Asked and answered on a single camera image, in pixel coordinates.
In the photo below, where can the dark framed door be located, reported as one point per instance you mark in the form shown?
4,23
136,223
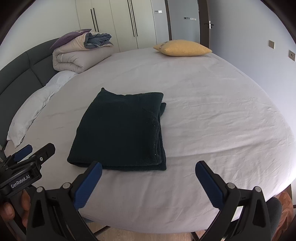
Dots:
189,20

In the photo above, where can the dark grey upholstered headboard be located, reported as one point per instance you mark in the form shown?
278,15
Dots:
20,78

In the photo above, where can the dark grey chair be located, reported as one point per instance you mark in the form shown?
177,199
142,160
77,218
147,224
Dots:
274,213

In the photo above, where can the dark green knit garment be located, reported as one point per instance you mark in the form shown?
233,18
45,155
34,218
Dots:
122,132

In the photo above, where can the blue grey folded cloth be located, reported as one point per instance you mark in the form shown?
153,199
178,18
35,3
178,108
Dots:
93,41

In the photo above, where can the wall socket plate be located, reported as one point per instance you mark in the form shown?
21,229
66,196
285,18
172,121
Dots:
271,44
291,55

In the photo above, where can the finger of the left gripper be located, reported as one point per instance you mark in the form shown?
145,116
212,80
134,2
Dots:
22,153

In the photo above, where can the folded beige duvet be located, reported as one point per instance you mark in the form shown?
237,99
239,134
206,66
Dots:
73,56

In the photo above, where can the purple pillow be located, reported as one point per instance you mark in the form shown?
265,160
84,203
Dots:
68,37

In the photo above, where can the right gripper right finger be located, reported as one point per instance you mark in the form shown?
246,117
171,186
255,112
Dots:
226,197

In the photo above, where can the yellow cushion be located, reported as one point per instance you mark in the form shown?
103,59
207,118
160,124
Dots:
182,48

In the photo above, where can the white pillow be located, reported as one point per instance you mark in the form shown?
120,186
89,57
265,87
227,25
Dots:
34,104

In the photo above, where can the left hand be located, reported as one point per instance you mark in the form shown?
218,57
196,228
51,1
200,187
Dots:
8,212

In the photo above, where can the cream wardrobe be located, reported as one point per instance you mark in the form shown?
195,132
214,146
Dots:
132,24

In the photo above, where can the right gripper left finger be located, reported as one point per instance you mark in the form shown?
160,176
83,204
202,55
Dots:
54,214

